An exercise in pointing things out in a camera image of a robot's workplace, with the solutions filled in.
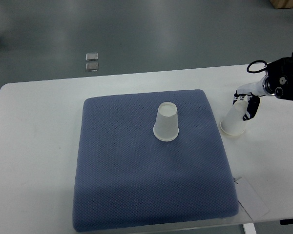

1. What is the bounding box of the upper metal floor plate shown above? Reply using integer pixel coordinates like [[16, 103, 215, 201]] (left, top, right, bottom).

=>
[[85, 52, 98, 61]]

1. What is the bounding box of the lower metal floor plate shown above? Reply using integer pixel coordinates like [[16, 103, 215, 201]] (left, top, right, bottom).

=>
[[86, 62, 99, 72]]

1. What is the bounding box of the white paper tag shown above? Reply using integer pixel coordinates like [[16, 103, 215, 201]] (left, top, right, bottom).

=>
[[235, 177, 270, 221]]

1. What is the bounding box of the blue textured foam cushion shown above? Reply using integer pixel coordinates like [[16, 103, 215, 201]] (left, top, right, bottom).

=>
[[73, 90, 239, 232]]

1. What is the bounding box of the white paper cup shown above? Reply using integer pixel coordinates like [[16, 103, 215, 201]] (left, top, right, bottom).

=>
[[220, 100, 248, 136], [153, 102, 179, 142]]

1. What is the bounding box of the white paper cup on cushion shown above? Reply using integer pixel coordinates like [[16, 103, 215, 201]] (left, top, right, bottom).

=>
[[153, 102, 179, 142]]

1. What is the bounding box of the metal floor plate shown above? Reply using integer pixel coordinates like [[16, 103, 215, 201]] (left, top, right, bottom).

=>
[[85, 52, 98, 61], [86, 62, 99, 72]]

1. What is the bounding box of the brown cardboard box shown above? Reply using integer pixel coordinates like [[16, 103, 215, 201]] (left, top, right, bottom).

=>
[[269, 0, 293, 9]]

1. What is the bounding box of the black table control panel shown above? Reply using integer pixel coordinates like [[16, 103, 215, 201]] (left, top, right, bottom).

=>
[[280, 219, 293, 225]]

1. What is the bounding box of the white table leg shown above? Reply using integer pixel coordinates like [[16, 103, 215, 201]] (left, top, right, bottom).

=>
[[242, 223, 257, 234]]

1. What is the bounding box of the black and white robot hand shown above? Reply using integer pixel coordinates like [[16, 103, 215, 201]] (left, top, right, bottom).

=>
[[232, 81, 268, 121]]

